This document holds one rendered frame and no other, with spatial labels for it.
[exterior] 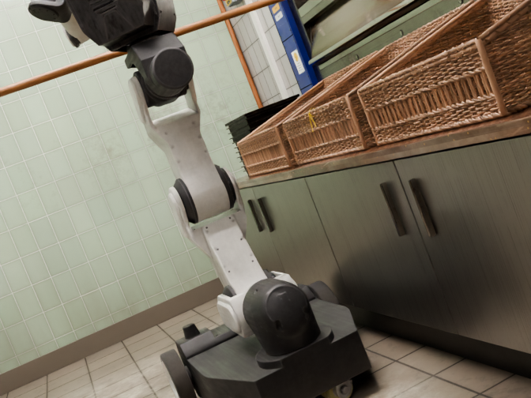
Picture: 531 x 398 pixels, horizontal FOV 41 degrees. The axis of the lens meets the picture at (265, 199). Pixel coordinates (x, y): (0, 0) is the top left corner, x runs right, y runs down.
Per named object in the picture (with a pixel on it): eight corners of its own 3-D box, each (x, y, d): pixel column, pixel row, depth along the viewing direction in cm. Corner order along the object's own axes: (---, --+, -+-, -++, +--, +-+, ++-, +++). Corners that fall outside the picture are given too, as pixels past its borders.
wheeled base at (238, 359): (415, 362, 183) (369, 244, 180) (235, 458, 168) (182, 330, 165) (323, 328, 244) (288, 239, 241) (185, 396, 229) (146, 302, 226)
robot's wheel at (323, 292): (346, 306, 223) (314, 268, 237) (333, 313, 222) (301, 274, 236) (348, 346, 236) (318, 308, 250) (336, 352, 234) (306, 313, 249)
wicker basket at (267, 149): (347, 137, 309) (325, 78, 307) (408, 120, 255) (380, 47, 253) (247, 178, 296) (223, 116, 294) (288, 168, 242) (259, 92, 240)
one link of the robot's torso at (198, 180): (245, 206, 208) (188, 55, 202) (190, 229, 203) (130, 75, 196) (231, 204, 223) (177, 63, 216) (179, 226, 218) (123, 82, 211)
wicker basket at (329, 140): (414, 118, 252) (387, 45, 250) (511, 90, 198) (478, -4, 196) (295, 167, 239) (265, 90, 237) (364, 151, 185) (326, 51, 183)
